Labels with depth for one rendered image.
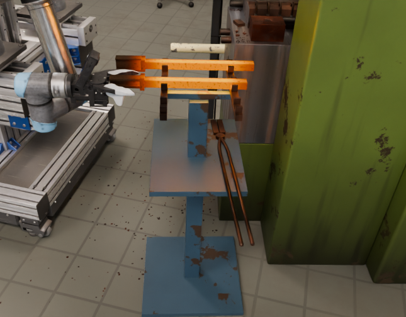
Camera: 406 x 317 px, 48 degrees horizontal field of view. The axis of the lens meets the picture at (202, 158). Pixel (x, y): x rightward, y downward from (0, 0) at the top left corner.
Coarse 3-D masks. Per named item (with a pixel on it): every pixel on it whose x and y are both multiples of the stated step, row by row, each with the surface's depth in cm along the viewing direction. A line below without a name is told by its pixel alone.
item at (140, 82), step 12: (120, 84) 137; (132, 84) 137; (144, 84) 136; (156, 84) 136; (168, 84) 136; (180, 84) 136; (192, 84) 136; (204, 84) 136; (216, 84) 137; (228, 84) 137; (240, 84) 137
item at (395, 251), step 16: (400, 192) 171; (400, 208) 171; (384, 224) 185; (400, 224) 172; (384, 240) 184; (400, 240) 178; (368, 256) 200; (384, 256) 185; (400, 256) 184; (384, 272) 190; (400, 272) 190
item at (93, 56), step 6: (90, 54) 130; (96, 54) 131; (90, 60) 130; (96, 60) 130; (84, 66) 131; (90, 66) 131; (84, 72) 132; (90, 72) 132; (78, 78) 134; (84, 78) 133; (78, 84) 134; (84, 84) 135
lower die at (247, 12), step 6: (246, 0) 180; (246, 6) 180; (252, 6) 172; (258, 6) 173; (264, 6) 173; (270, 6) 173; (276, 6) 174; (282, 6) 174; (288, 6) 174; (294, 6) 174; (246, 12) 179; (252, 12) 172; (258, 12) 172; (264, 12) 172; (270, 12) 172; (276, 12) 172; (282, 12) 172; (288, 12) 172; (294, 12) 172; (246, 18) 179
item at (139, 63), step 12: (120, 60) 145; (132, 60) 145; (144, 60) 144; (156, 60) 146; (168, 60) 146; (180, 60) 146; (192, 60) 147; (204, 60) 147; (216, 60) 148; (228, 60) 148; (240, 60) 148
